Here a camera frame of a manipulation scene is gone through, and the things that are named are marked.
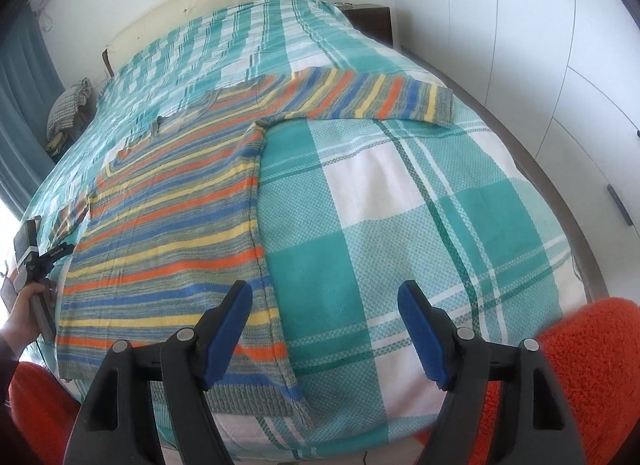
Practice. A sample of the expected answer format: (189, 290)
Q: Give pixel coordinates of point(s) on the teal curtain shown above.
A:
(20, 95)

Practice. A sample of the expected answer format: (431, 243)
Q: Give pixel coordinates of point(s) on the person's left hand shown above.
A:
(20, 317)

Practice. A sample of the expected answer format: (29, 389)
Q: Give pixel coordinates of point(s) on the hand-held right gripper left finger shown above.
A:
(229, 340)

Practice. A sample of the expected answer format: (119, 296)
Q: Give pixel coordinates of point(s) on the grey bed frame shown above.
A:
(590, 275)

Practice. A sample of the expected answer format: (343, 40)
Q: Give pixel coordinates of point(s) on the checkered cushion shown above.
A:
(67, 107)

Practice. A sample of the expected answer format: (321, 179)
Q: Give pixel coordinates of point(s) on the striped knit sweater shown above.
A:
(175, 225)

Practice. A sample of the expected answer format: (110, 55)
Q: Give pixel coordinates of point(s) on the white wardrobe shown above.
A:
(550, 20)

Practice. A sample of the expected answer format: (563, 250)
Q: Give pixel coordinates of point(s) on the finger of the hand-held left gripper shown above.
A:
(67, 249)

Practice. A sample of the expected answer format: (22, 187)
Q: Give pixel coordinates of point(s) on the person's left forearm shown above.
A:
(6, 360)

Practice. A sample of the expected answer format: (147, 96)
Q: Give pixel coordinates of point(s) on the cream padded headboard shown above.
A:
(200, 0)

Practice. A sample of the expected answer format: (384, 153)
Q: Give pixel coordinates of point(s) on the dark wooden nightstand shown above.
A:
(372, 20)

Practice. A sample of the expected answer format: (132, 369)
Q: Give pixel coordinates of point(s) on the person's orange fleece clothing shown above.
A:
(590, 355)

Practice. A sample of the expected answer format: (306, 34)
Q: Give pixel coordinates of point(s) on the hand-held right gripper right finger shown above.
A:
(424, 340)

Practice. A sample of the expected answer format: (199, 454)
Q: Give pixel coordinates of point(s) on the teal plaid bed sheet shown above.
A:
(375, 245)

